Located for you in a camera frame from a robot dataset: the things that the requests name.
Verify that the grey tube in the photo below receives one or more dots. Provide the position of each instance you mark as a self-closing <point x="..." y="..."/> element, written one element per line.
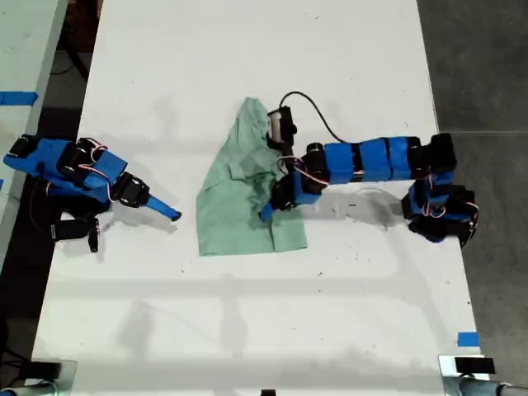
<point x="482" y="387"/>
<point x="29" y="389"/>

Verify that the silver bracket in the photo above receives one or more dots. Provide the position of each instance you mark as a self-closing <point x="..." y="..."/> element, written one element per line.
<point x="447" y="365"/>
<point x="68" y="371"/>

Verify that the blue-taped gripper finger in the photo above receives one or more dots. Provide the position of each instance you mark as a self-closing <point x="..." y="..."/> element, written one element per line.
<point x="163" y="207"/>
<point x="268" y="211"/>

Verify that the long blue tape strip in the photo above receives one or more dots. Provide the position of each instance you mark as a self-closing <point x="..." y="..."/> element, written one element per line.
<point x="16" y="98"/>

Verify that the small black clamp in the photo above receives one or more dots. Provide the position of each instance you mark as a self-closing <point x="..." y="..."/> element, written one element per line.
<point x="268" y="392"/>

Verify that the pale green T-shirt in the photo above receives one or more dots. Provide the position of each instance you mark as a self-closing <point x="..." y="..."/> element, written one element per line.
<point x="231" y="214"/>

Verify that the square blue tape piece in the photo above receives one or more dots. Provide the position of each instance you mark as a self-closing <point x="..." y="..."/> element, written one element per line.
<point x="468" y="339"/>

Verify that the black and silver camera box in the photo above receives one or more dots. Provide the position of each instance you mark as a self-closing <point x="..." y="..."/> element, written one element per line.
<point x="281" y="123"/>

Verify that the blue and black arm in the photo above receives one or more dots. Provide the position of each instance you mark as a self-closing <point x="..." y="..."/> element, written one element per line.
<point x="53" y="158"/>
<point x="371" y="161"/>

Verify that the small black box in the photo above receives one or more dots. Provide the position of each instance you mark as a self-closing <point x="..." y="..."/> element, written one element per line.
<point x="474" y="364"/>
<point x="45" y="369"/>

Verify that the white side table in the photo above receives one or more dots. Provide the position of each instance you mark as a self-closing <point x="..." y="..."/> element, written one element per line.
<point x="24" y="49"/>

